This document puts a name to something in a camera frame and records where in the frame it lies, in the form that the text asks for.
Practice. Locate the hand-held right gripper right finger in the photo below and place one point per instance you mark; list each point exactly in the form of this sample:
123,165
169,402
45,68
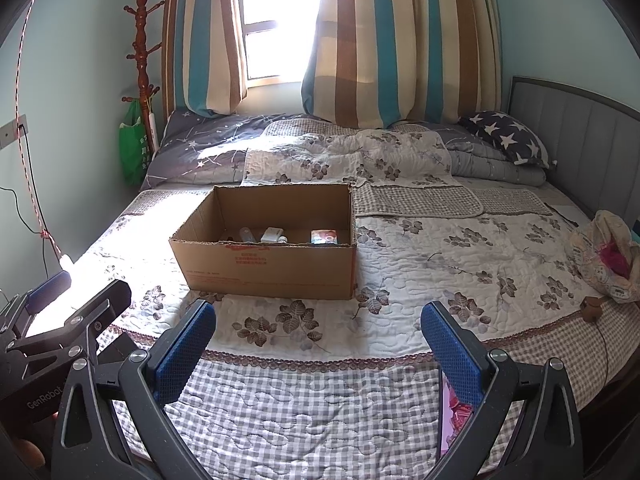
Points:
450,355

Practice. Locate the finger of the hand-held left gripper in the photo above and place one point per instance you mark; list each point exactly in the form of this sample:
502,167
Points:
47,287
107,302

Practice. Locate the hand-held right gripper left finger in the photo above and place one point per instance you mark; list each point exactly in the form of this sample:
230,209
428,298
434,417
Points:
185,350

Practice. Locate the brown cardboard box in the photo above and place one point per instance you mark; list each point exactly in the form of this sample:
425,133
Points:
260,272

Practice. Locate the blue tissue packet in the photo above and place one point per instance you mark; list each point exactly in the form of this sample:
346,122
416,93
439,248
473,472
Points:
324,237

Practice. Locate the smartphone with pink screen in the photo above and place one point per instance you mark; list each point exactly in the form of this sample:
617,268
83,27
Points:
452,410

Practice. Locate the floral quilted bedspread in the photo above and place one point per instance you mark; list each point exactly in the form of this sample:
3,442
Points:
450,280

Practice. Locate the small wooden figure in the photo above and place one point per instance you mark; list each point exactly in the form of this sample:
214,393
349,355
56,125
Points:
593,309

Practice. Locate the green shopping bag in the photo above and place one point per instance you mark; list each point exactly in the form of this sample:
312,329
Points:
131,150

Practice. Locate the checkered quilted mat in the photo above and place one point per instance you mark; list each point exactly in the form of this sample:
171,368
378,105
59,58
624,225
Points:
515,201
415,200

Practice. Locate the purple star print duvet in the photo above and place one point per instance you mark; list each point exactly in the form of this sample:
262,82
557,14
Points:
200,155

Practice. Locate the white hanging stick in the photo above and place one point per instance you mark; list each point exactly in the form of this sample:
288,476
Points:
152,132

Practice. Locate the cream plastic bag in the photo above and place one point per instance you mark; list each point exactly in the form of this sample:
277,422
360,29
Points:
600,245

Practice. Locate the folded grey duvet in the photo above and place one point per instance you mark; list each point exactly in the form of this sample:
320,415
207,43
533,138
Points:
490,170

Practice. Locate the folded floral quilt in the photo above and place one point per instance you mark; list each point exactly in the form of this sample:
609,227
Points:
350,155

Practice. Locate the navy star print pillow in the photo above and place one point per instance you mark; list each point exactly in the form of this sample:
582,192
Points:
505,135

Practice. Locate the wooden coat rack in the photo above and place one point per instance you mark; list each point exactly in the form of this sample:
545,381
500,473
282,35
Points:
144,60

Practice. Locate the grey padded headboard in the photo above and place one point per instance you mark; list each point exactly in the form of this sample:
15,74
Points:
585,150

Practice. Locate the narrow striped curtain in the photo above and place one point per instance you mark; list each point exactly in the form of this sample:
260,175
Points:
205,35

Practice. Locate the wide striped curtain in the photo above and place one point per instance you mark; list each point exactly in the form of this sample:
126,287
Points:
400,45

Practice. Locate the white wall socket panel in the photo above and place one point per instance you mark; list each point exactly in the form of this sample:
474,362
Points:
10,132

